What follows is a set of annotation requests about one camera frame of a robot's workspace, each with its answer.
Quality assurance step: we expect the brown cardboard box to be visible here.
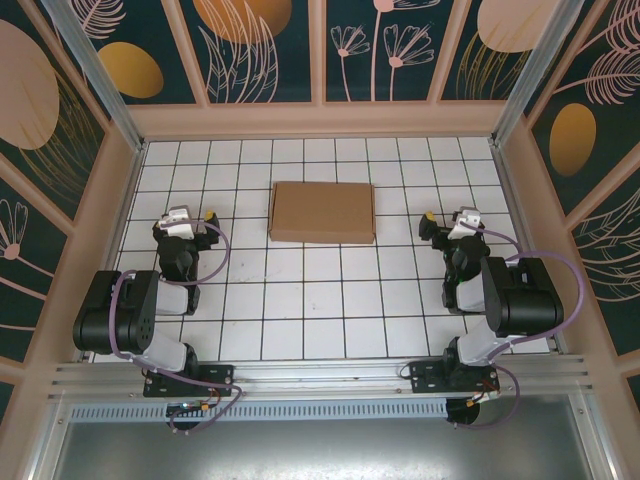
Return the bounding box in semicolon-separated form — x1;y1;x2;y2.
268;181;376;245

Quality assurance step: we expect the small controller board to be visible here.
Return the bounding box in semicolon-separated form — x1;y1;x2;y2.
167;399;224;419

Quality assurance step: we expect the grey metal sheet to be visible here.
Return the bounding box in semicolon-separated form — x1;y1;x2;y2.
27;392;619;480

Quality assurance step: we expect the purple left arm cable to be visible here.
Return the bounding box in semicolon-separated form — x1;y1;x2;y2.
108;221;246;436

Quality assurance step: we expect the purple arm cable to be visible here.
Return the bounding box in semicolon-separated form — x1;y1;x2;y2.
452;222;587;431
108;221;246;436

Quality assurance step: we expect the aluminium side rail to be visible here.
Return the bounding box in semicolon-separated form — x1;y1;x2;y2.
488;142;562;354

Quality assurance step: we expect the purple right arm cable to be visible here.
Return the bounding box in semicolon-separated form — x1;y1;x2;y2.
452;222;587;431

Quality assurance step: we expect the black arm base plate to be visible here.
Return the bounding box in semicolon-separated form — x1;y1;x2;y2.
143;363;236;399
408;360;501;396

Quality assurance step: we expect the yellow connector with wires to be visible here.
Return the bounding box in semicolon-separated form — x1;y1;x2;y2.
467;387;502;409

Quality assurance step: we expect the aluminium corner post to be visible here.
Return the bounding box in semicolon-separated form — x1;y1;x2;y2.
39;0;149;157
489;0;579;149

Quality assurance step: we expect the aluminium mounting rail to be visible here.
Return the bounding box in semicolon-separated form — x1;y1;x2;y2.
47;354;596;401

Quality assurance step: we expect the grey slotted cable duct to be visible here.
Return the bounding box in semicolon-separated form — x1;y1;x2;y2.
69;398;449;422

